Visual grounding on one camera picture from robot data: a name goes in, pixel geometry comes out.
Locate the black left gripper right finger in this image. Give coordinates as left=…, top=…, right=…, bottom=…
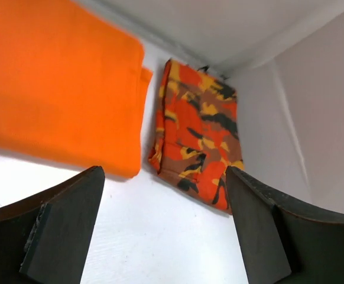
left=226, top=167, right=344, bottom=283

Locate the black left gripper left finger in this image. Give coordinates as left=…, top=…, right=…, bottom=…
left=0, top=166, right=105, bottom=283

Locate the orange camouflage garment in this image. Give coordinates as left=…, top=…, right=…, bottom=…
left=148, top=59, right=244, bottom=214

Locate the orange cloth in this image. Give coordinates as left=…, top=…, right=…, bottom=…
left=0, top=1, right=152, bottom=178

